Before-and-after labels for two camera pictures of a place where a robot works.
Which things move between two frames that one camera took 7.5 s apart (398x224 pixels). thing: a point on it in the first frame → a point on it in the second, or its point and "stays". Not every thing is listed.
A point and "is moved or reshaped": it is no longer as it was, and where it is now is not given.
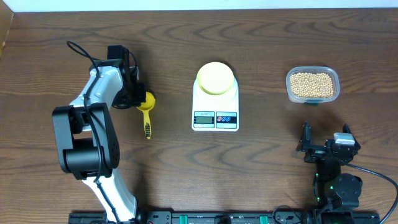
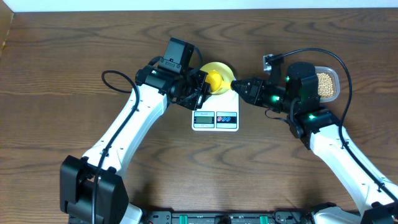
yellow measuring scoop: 145,107 is moved or reshaped
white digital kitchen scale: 216,112 stays
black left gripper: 140,98 → 203,87
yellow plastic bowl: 215,78 stays
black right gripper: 305,144 → 255,91
